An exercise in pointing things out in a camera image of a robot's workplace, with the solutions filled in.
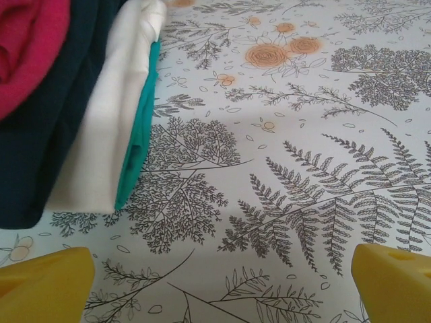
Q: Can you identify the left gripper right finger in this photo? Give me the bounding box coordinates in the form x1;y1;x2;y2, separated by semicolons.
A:
351;244;431;323

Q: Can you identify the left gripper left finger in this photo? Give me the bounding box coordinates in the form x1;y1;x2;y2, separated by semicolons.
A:
0;246;96;323

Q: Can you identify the red t-shirt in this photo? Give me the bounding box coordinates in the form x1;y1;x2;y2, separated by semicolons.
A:
0;0;71;120

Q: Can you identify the navy folded t-shirt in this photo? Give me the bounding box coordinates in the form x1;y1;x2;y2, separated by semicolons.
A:
0;0;127;229

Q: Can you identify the floral patterned tablecloth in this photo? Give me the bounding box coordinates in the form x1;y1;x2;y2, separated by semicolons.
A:
0;0;431;323

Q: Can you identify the teal folded t-shirt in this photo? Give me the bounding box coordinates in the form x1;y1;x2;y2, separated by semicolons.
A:
114;40;161;210

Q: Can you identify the white folded t-shirt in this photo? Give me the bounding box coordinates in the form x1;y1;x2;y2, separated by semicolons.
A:
43;0;168;215

